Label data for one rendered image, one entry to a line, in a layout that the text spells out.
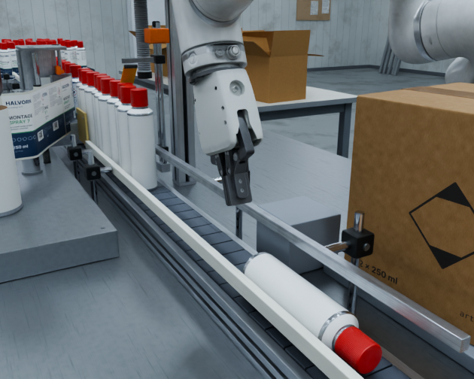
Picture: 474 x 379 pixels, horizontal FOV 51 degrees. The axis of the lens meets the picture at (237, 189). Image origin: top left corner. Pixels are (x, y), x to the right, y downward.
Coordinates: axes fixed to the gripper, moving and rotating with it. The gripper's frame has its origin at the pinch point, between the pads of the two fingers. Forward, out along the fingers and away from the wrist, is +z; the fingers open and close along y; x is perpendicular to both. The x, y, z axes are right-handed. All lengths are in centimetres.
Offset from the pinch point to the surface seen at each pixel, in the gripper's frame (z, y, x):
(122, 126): -16.1, 41.3, 2.1
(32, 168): -12, 61, 18
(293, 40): -69, 156, -129
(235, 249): 9.2, 9.8, -3.1
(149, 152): -9.8, 36.9, -1.1
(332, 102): -36, 163, -153
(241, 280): 10.9, -4.6, 3.9
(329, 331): 15.4, -17.7, 1.6
